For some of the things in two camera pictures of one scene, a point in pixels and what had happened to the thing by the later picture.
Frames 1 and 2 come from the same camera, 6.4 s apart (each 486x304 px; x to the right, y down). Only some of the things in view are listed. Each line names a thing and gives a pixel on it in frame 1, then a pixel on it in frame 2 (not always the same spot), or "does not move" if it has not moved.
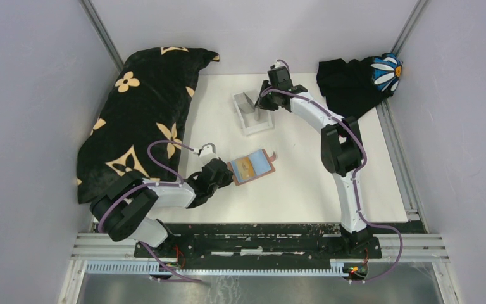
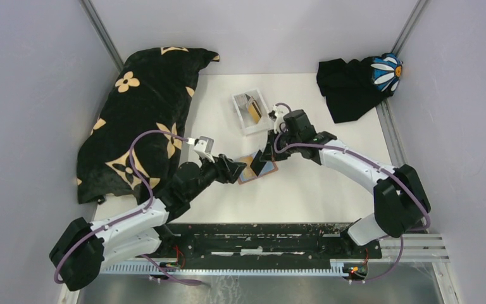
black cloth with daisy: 353,87 does not move
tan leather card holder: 252,166 does not move
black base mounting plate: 262,245 does not move
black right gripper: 261,102 → 274,156
